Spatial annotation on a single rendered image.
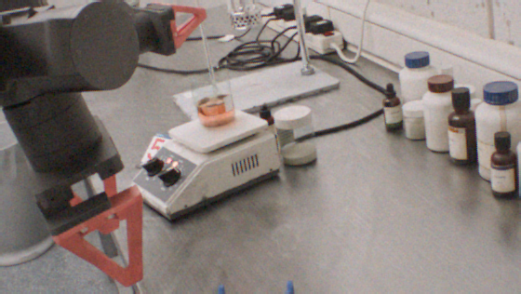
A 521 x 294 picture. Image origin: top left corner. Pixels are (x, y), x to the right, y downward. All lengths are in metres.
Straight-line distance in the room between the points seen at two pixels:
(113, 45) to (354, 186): 0.72
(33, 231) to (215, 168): 1.73
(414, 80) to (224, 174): 0.35
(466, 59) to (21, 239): 1.85
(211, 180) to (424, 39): 0.52
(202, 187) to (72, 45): 0.71
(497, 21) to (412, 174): 0.32
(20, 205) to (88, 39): 2.32
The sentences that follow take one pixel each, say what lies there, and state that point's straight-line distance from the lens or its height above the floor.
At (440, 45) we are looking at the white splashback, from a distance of 1.47.
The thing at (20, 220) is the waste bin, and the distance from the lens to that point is 2.84.
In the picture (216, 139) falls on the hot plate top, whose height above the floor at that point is 0.84.
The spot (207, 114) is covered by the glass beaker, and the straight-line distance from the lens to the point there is 1.24.
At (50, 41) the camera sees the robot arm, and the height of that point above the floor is 1.17.
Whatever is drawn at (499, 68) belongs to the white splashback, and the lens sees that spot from 1.33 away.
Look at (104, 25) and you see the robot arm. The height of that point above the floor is 1.17.
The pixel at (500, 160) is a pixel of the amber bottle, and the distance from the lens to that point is 1.11.
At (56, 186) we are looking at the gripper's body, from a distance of 0.58.
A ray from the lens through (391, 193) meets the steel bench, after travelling 1.16.
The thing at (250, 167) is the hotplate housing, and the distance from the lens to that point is 1.23.
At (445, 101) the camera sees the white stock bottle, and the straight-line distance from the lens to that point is 1.24.
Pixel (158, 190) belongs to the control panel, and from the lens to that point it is 1.22.
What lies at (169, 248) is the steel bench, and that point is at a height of 0.75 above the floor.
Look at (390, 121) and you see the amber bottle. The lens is 1.36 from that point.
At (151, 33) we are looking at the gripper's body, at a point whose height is 1.01.
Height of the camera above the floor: 1.27
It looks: 23 degrees down
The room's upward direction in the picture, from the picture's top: 10 degrees counter-clockwise
